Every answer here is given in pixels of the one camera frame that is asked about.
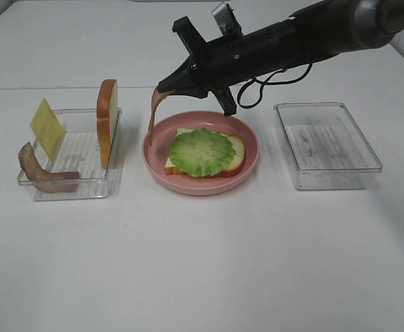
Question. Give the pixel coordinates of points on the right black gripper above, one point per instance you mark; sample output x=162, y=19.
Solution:
x=216, y=65

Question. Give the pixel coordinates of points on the reddish brown bacon strip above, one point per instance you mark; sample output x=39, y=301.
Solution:
x=156, y=98

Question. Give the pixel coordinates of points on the green lettuce leaf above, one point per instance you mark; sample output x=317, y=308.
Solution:
x=201, y=152

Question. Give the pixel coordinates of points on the pale pink bacon strip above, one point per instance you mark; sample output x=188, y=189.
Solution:
x=37, y=169

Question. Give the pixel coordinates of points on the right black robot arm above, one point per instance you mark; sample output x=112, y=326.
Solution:
x=312, y=34

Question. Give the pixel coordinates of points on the pink round plate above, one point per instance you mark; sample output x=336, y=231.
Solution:
x=155, y=154

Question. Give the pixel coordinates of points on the upright bread slice left tray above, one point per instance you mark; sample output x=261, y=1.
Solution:
x=107, y=115

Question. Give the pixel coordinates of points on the left clear plastic tray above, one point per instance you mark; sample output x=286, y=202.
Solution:
x=79, y=151

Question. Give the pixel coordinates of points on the clear plastic tray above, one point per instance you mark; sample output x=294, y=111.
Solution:
x=79, y=151
x=324, y=147

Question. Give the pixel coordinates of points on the right clear plastic tray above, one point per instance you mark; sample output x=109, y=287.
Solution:
x=324, y=147

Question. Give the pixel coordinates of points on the yellow cheese slice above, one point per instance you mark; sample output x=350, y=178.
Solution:
x=47, y=128

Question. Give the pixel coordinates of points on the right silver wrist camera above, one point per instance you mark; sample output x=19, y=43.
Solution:
x=226, y=21

